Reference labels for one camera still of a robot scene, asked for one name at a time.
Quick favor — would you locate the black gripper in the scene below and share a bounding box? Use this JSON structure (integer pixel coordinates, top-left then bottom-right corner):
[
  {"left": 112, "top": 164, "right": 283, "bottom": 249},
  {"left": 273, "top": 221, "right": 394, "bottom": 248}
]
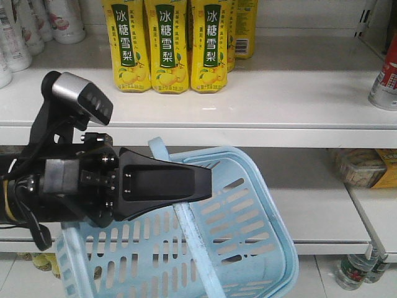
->
[{"left": 0, "top": 131, "right": 213, "bottom": 229}]

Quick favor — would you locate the light blue plastic basket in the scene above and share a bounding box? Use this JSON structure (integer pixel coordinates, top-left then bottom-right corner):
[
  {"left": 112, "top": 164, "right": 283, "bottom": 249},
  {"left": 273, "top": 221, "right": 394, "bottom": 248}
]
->
[{"left": 54, "top": 138, "right": 299, "bottom": 297}]

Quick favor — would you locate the red coke aluminium bottle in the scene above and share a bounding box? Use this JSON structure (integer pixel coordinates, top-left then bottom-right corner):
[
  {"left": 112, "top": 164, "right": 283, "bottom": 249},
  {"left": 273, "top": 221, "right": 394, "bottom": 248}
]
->
[{"left": 368, "top": 34, "right": 396, "bottom": 111}]

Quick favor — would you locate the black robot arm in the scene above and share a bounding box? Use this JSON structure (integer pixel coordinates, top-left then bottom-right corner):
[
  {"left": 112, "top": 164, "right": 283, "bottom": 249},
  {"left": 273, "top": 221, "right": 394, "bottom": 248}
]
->
[{"left": 1, "top": 98, "right": 212, "bottom": 251}]

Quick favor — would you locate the yellow pear drink bottle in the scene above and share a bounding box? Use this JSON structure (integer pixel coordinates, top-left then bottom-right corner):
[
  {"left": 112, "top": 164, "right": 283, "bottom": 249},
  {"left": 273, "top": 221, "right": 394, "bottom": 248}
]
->
[
  {"left": 144, "top": 1, "right": 189, "bottom": 94},
  {"left": 190, "top": 1, "right": 231, "bottom": 93},
  {"left": 102, "top": 1, "right": 151, "bottom": 93},
  {"left": 235, "top": 0, "right": 258, "bottom": 59}
]

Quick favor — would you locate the white lychee drink bottle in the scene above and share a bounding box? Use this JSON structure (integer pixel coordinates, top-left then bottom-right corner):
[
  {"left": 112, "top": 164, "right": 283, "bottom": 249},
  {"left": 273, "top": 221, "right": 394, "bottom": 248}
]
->
[{"left": 44, "top": 0, "right": 86, "bottom": 44}]

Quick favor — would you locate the white shelf unit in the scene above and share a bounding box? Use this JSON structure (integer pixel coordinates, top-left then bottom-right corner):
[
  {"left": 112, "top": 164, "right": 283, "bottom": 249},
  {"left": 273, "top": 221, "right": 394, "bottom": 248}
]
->
[{"left": 0, "top": 0, "right": 397, "bottom": 258}]

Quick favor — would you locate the clear plastic snack box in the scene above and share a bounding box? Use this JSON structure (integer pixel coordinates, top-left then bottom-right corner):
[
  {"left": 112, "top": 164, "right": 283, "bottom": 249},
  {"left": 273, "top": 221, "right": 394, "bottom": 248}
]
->
[{"left": 328, "top": 148, "right": 386, "bottom": 188}]

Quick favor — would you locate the clear water bottle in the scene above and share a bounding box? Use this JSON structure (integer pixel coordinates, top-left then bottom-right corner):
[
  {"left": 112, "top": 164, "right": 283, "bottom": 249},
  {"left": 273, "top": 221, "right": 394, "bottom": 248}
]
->
[{"left": 336, "top": 254, "right": 377, "bottom": 291}]

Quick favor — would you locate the yellow snack box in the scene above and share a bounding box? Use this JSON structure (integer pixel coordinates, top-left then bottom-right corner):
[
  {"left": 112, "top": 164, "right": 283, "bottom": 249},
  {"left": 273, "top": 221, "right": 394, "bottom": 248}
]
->
[{"left": 372, "top": 148, "right": 396, "bottom": 189}]

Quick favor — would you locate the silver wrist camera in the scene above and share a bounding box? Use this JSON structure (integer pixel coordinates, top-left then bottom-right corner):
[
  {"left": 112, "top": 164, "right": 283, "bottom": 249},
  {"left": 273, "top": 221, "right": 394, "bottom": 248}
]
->
[{"left": 41, "top": 71, "right": 114, "bottom": 126}]

